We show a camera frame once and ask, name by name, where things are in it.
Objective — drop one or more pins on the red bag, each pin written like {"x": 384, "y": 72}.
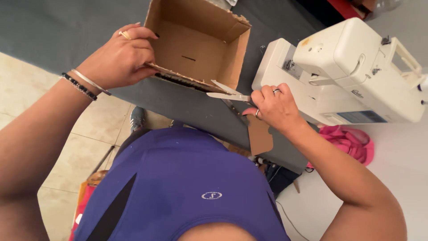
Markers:
{"x": 82, "y": 207}

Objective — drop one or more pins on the silver bangle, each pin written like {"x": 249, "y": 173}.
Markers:
{"x": 90, "y": 81}

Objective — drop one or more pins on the white sewing machine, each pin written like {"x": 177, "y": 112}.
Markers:
{"x": 337, "y": 80}

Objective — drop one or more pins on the pink cloth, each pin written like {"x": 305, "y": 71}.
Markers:
{"x": 347, "y": 142}

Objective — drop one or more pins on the cut brown cardboard piece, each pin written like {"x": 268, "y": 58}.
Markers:
{"x": 260, "y": 139}

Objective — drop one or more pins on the silver scissors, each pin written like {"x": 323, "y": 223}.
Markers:
{"x": 230, "y": 97}

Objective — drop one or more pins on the purple shirt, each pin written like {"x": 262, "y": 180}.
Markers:
{"x": 174, "y": 187}

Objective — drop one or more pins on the grey table cover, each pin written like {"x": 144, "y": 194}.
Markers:
{"x": 67, "y": 30}

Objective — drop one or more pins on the person's right hand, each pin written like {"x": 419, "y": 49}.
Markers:
{"x": 279, "y": 108}

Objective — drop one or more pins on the red furniture piece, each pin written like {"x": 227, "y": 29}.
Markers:
{"x": 349, "y": 7}

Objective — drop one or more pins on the brown cardboard box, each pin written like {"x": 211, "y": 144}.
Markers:
{"x": 200, "y": 47}

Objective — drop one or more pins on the dark blue fabric bundle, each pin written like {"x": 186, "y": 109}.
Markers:
{"x": 281, "y": 177}

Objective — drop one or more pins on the dark metal rod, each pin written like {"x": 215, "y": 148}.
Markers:
{"x": 102, "y": 161}

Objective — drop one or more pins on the person's left hand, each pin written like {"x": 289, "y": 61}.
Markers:
{"x": 113, "y": 62}

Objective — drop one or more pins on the grey sneaker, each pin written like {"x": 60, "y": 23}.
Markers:
{"x": 137, "y": 119}

